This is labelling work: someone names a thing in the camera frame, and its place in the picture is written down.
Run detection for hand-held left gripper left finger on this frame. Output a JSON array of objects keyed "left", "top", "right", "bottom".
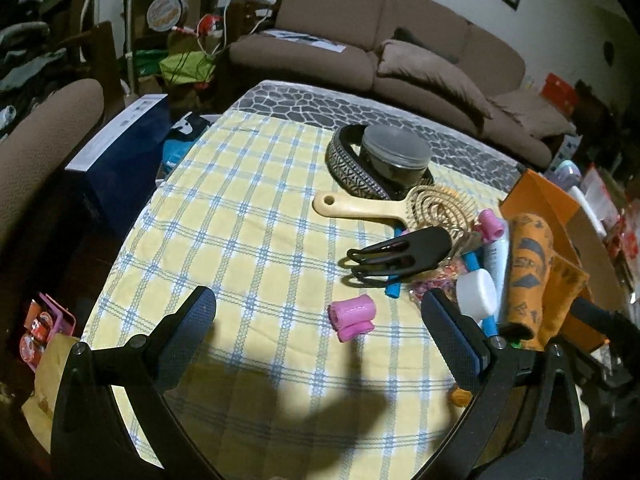
[{"left": 50, "top": 286, "right": 224, "bottom": 480}]

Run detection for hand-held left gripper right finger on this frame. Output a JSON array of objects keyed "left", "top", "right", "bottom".
[{"left": 421, "top": 289, "right": 585, "bottom": 480}]

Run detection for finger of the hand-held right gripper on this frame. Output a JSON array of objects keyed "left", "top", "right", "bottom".
[{"left": 570, "top": 298, "right": 632, "bottom": 333}]

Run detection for orange printed towel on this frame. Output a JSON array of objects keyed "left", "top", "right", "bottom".
[{"left": 504, "top": 212, "right": 592, "bottom": 352}]

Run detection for pink hair roller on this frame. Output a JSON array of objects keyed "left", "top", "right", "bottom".
[
  {"left": 328, "top": 295, "right": 376, "bottom": 329},
  {"left": 474, "top": 209, "right": 507, "bottom": 242},
  {"left": 336, "top": 319, "right": 376, "bottom": 344}
]

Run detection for black hair claw clip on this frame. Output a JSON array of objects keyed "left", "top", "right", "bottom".
[{"left": 340, "top": 225, "right": 454, "bottom": 289}]

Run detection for orange cardboard box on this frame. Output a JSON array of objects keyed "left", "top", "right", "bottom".
[{"left": 499, "top": 168, "right": 632, "bottom": 353}]

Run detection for grey mosaic desktop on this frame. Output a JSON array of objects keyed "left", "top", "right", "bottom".
[{"left": 230, "top": 79, "right": 519, "bottom": 192}]

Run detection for bag of colourful hair elastics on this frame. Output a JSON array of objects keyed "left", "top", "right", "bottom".
[{"left": 409, "top": 259, "right": 460, "bottom": 303}]

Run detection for short blue foam tube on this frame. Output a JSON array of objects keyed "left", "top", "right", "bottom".
[{"left": 384, "top": 227, "right": 407, "bottom": 300}]

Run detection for white tube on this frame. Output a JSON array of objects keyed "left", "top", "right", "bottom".
[{"left": 481, "top": 220, "right": 512, "bottom": 302}]

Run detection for white tissue box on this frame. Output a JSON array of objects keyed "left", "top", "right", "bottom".
[{"left": 567, "top": 185, "right": 609, "bottom": 236}]

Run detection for yellow plaid tablecloth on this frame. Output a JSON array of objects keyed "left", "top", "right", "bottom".
[{"left": 81, "top": 109, "right": 507, "bottom": 480}]

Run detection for pink organiser tray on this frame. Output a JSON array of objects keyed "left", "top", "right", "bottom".
[{"left": 19, "top": 291, "right": 79, "bottom": 375}]

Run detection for purple bottle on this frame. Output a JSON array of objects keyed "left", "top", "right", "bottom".
[{"left": 551, "top": 158, "right": 582, "bottom": 182}]

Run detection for wooden spiral hair brush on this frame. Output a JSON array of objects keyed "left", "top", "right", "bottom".
[{"left": 312, "top": 184, "right": 477, "bottom": 242}]

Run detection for dark blue carton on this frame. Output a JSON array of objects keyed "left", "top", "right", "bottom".
[{"left": 64, "top": 92, "right": 174, "bottom": 237}]

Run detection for dark jar with grey lid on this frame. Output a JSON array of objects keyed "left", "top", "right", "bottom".
[{"left": 360, "top": 125, "right": 432, "bottom": 197}]

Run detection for patterned headband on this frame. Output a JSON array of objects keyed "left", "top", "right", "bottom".
[{"left": 325, "top": 123, "right": 437, "bottom": 201}]

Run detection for flat brown cushion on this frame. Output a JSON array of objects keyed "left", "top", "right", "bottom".
[{"left": 486, "top": 91, "right": 577, "bottom": 139}]

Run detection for brown chair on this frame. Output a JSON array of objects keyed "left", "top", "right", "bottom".
[{"left": 0, "top": 77, "right": 107, "bottom": 266}]

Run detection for red boxes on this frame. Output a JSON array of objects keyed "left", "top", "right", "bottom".
[{"left": 541, "top": 72, "right": 582, "bottom": 107}]

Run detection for green bag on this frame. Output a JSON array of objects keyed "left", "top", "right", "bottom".
[{"left": 156, "top": 49, "right": 217, "bottom": 84}]

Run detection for black object on sofa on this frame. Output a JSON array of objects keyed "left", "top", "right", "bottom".
[{"left": 391, "top": 26, "right": 432, "bottom": 47}]

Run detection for papers on sofa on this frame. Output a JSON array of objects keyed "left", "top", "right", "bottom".
[{"left": 261, "top": 29, "right": 347, "bottom": 54}]

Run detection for round tin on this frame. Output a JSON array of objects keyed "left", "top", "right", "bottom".
[{"left": 146, "top": 0, "right": 189, "bottom": 32}]

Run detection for brown sofa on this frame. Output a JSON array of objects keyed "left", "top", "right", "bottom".
[{"left": 226, "top": 0, "right": 577, "bottom": 172}]

